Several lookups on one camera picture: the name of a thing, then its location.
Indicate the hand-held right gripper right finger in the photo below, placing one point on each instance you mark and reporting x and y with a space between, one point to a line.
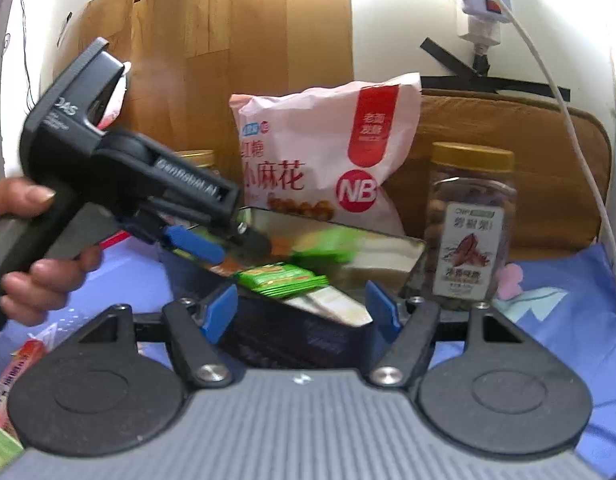
382 310

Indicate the blue printed blanket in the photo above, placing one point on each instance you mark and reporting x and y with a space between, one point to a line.
567 310

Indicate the stack of green packets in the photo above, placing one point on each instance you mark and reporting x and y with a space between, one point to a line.
280 280

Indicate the pink candy stick pack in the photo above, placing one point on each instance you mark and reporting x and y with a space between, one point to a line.
15 380

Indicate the brown cushion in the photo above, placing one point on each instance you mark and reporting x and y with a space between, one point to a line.
552 185

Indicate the white flat packets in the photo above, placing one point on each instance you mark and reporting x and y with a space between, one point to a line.
338 305

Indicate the red and white bag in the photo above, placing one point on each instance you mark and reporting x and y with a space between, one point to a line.
113 105

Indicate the green snack box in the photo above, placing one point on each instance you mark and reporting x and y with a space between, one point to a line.
2 450

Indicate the clear nut jar yellow lid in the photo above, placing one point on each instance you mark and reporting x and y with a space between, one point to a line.
470 230

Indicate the white power strip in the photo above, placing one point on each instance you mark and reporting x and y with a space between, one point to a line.
480 5

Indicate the black tape strips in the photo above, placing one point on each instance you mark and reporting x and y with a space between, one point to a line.
487 82

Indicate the wooden board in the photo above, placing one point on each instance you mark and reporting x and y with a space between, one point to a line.
228 40

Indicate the dark metal tin box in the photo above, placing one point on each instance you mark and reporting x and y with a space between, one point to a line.
298 335

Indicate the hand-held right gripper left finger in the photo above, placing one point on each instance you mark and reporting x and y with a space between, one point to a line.
221 310

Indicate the pink snack bag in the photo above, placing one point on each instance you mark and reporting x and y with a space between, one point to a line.
328 160

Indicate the person's left hand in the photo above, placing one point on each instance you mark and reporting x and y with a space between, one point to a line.
19 195

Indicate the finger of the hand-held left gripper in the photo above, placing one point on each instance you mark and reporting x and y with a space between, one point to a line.
195 245
255 245

